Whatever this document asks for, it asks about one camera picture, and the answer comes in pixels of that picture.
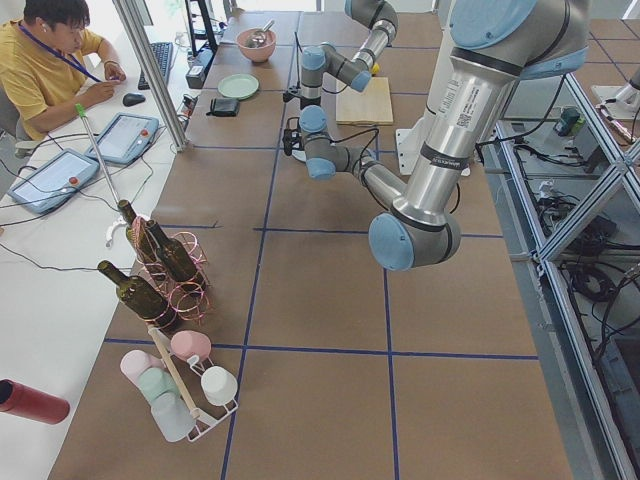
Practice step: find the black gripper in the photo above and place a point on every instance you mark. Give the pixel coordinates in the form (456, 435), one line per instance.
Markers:
(310, 101)

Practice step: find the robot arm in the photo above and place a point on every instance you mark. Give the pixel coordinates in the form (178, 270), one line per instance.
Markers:
(380, 19)
(494, 44)

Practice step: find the light green plate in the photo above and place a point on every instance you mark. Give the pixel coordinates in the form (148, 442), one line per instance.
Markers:
(238, 86)

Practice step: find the pink bowl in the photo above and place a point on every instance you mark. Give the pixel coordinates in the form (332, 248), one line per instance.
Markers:
(256, 52)

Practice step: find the wooden cutting board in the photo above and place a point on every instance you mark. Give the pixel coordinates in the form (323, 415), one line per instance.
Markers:
(372, 106)

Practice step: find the metal scoop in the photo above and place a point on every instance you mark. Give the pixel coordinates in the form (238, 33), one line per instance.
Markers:
(258, 36)

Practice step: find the folded grey cloth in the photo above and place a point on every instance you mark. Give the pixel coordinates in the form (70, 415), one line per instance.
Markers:
(224, 107)

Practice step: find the black computer mouse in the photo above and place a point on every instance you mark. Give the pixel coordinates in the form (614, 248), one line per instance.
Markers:
(133, 98)

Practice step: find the teach pendant far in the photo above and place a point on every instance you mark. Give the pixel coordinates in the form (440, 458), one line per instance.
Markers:
(126, 137)

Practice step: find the teach pendant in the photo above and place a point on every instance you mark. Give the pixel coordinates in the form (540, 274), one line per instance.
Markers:
(126, 137)
(55, 182)

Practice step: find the teach pendant near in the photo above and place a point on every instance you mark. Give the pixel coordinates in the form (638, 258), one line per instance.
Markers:
(55, 182)

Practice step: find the seated person yellow shirt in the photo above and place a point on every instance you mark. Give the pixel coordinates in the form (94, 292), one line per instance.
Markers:
(51, 62)

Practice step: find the dark green wine bottle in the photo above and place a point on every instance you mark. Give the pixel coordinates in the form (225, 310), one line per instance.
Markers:
(139, 296)

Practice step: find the pink cup on rack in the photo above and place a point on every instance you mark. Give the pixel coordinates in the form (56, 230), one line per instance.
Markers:
(188, 343)

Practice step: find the white cup on rack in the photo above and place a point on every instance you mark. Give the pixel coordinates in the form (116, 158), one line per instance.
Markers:
(219, 386)

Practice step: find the white cup rack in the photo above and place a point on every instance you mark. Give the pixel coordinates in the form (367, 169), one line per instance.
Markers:
(187, 376)

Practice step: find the light pink cup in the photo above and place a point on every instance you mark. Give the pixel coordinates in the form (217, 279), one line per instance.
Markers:
(135, 362)

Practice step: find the mint green cup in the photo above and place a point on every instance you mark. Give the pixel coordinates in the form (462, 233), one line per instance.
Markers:
(154, 382)

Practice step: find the translucent white cup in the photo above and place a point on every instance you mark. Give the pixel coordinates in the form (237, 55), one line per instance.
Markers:
(172, 416)

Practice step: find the red thermos bottle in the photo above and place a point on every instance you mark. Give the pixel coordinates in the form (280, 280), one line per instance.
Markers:
(26, 402)

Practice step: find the aluminium frame post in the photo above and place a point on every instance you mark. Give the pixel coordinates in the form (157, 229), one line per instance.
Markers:
(132, 22)

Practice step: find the copper wire bottle rack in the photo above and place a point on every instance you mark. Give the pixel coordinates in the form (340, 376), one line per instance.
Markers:
(188, 297)

